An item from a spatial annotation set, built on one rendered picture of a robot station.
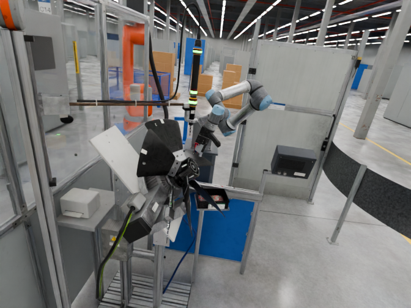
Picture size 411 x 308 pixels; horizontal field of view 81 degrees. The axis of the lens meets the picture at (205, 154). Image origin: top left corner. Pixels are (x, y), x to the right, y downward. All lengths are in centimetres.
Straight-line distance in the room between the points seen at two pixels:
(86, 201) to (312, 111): 267
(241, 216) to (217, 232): 27
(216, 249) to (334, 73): 233
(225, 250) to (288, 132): 173
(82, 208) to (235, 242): 127
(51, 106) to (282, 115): 260
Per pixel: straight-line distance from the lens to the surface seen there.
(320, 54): 319
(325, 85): 324
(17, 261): 156
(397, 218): 272
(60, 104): 114
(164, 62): 931
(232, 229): 211
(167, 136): 139
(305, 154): 177
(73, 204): 154
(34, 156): 124
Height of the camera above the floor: 181
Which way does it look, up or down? 23 degrees down
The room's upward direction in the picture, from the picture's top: 7 degrees clockwise
